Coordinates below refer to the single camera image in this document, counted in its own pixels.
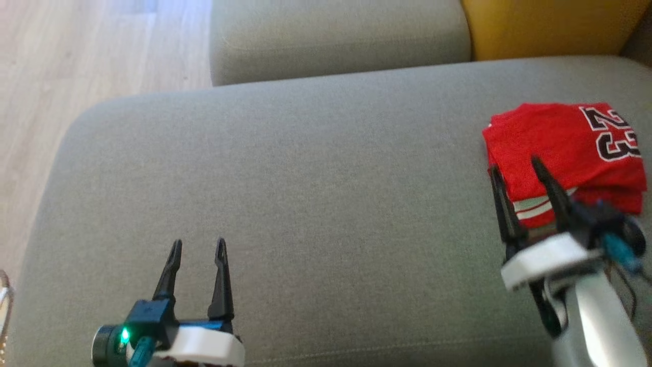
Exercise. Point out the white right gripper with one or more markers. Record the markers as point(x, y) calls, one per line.
point(550, 257)

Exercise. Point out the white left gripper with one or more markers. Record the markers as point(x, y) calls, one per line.
point(204, 346)

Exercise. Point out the red jersey with white sleeves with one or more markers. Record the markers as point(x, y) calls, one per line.
point(550, 132)

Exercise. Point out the red shorts with 23 print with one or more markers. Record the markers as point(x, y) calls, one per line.
point(624, 204)

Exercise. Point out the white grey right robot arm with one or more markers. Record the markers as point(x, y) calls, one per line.
point(596, 326)

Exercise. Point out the grey sofa seat cushion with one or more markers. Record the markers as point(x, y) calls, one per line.
point(331, 204)

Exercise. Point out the yellow sofa cushion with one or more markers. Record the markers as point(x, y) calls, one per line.
point(545, 25)

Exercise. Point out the laundry basket rim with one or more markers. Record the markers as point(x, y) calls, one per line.
point(5, 311)

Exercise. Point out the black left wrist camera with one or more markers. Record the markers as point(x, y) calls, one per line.
point(150, 316)

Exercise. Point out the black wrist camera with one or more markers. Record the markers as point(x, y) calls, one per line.
point(150, 316)
point(606, 224)

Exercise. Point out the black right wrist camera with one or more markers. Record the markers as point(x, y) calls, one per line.
point(606, 224)

